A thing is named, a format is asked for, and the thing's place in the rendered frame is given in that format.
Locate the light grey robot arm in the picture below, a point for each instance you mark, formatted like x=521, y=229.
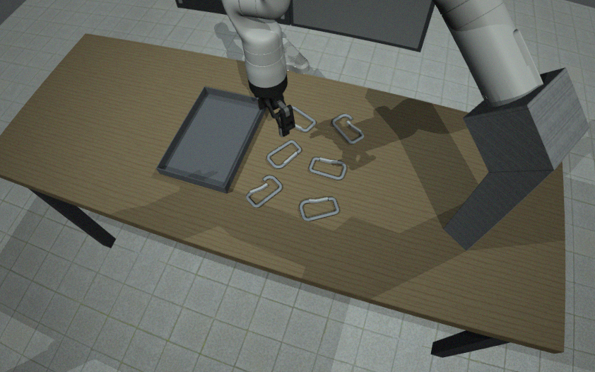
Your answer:
x=493, y=49

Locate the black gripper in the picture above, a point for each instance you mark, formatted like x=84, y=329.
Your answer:
x=273, y=98

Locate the grey carabiner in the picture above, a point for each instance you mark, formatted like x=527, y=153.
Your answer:
x=327, y=161
x=308, y=117
x=350, y=125
x=289, y=159
x=317, y=201
x=261, y=188

